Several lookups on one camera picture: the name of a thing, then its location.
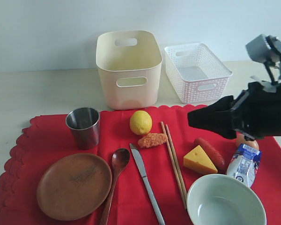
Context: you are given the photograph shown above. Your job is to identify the brown wooden spoon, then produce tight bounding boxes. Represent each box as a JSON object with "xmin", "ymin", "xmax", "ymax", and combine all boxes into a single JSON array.
[{"xmin": 99, "ymin": 148, "xmax": 130, "ymax": 225}]

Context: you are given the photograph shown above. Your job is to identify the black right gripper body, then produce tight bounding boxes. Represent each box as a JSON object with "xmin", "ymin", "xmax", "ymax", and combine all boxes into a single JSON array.
[{"xmin": 230, "ymin": 82, "xmax": 281, "ymax": 139}]

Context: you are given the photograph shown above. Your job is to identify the brown wooden plate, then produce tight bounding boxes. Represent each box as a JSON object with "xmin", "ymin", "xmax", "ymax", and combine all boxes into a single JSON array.
[{"xmin": 37, "ymin": 153, "xmax": 112, "ymax": 221}]

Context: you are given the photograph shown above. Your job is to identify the silver table knife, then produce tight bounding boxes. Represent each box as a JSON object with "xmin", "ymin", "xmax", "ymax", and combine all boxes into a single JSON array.
[{"xmin": 129, "ymin": 143, "xmax": 166, "ymax": 225}]

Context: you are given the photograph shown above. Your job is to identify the yellow lemon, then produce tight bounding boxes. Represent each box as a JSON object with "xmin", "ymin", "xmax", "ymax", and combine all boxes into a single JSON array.
[{"xmin": 130, "ymin": 110, "xmax": 152, "ymax": 135}]

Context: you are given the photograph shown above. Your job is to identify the left wooden chopstick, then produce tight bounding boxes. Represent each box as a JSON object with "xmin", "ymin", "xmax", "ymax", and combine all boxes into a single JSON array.
[{"xmin": 160, "ymin": 121, "xmax": 187, "ymax": 209}]

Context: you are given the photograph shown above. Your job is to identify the red scalloped cloth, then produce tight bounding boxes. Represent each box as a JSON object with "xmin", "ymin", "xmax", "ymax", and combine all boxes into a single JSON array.
[{"xmin": 0, "ymin": 105, "xmax": 281, "ymax": 225}]

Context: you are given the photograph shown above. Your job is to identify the blue white milk carton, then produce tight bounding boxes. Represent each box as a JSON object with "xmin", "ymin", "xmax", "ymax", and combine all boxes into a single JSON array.
[{"xmin": 226, "ymin": 143, "xmax": 262, "ymax": 188}]

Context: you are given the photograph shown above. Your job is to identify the wooden chopstick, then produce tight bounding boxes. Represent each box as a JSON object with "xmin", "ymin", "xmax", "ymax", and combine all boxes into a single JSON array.
[
  {"xmin": 165, "ymin": 125, "xmax": 187, "ymax": 201},
  {"xmin": 160, "ymin": 121, "xmax": 187, "ymax": 209}
]

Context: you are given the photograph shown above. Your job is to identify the pale green ceramic bowl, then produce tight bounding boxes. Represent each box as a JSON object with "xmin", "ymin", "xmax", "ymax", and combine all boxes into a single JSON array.
[{"xmin": 187, "ymin": 174, "xmax": 267, "ymax": 225}]

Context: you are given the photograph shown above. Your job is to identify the red sausage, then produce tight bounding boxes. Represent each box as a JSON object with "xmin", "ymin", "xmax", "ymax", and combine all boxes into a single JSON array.
[{"xmin": 194, "ymin": 137, "xmax": 225, "ymax": 171}]

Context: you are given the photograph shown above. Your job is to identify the brown egg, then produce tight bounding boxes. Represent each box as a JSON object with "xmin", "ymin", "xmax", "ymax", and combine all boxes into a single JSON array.
[{"xmin": 235, "ymin": 133, "xmax": 259, "ymax": 150}]

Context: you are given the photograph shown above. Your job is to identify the cream plastic bin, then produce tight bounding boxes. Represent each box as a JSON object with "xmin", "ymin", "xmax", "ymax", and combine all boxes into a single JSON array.
[{"xmin": 96, "ymin": 30, "xmax": 163, "ymax": 110}]

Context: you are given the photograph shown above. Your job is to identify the right wooden chopstick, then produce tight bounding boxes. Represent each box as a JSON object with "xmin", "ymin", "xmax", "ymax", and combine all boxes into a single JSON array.
[{"xmin": 165, "ymin": 125, "xmax": 187, "ymax": 201}]

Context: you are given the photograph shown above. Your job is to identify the stainless steel cup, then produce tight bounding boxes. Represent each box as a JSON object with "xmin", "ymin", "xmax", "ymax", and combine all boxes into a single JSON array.
[{"xmin": 65, "ymin": 107, "xmax": 100, "ymax": 150}]

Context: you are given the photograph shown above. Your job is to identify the white woven plastic basket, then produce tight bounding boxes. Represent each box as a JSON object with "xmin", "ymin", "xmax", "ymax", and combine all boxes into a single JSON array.
[{"xmin": 164, "ymin": 42, "xmax": 232, "ymax": 104}]

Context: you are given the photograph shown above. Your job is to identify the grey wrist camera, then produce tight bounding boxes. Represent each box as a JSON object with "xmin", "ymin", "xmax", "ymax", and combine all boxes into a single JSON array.
[{"xmin": 245, "ymin": 34, "xmax": 281, "ymax": 67}]

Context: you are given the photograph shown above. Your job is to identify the yellow cheese wedge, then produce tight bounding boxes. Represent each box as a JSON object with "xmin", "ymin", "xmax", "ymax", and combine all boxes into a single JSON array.
[{"xmin": 183, "ymin": 145, "xmax": 218, "ymax": 175}]

